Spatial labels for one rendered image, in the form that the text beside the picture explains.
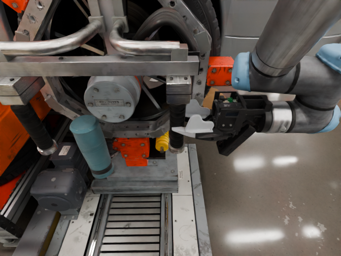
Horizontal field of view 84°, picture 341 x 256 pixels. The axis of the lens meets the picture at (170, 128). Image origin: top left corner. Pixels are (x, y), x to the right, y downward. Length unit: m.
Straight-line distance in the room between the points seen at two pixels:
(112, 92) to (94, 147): 0.25
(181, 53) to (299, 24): 0.18
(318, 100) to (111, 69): 0.41
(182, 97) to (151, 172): 0.76
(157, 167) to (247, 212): 0.60
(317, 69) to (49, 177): 1.00
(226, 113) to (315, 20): 0.20
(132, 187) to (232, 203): 0.62
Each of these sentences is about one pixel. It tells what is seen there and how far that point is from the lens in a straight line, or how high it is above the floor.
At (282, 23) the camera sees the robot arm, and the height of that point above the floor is 1.07.
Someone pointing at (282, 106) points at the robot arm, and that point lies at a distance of 0.48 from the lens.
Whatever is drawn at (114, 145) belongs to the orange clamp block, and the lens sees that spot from 0.83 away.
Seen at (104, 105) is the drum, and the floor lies 0.85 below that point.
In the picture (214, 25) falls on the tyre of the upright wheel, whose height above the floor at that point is 0.97.
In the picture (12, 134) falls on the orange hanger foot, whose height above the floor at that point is 0.60.
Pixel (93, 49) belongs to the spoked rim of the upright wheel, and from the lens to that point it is 0.73.
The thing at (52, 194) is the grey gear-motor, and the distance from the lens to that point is 0.98.
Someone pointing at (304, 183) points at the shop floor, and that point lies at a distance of 1.60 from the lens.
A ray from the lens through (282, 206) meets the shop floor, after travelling 1.42.
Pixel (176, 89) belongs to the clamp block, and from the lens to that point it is 0.38.
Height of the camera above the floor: 1.13
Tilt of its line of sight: 42 degrees down
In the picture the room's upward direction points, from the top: straight up
